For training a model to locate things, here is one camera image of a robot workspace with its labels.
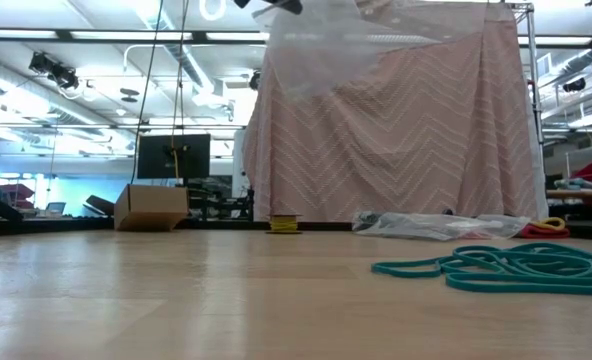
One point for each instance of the stack of clear zipper bags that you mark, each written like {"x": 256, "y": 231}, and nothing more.
{"x": 326, "y": 50}

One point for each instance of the pile of teal rubber bands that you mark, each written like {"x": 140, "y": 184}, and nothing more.
{"x": 526, "y": 285}

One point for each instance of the round white ceiling light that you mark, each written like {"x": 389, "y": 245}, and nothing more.
{"x": 202, "y": 10}

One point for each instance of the ceiling light bar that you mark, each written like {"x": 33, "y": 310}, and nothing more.
{"x": 126, "y": 35}

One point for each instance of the black monitor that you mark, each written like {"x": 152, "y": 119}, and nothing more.
{"x": 151, "y": 160}

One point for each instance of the pink chevron cloth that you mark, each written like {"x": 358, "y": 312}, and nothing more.
{"x": 401, "y": 150}

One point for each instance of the black ceiling spotlight cluster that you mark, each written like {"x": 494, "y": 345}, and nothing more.
{"x": 56, "y": 72}

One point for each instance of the small tan block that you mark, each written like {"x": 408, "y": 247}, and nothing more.
{"x": 151, "y": 207}

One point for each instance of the grey table with wooden edge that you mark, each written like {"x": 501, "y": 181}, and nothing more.
{"x": 581, "y": 195}

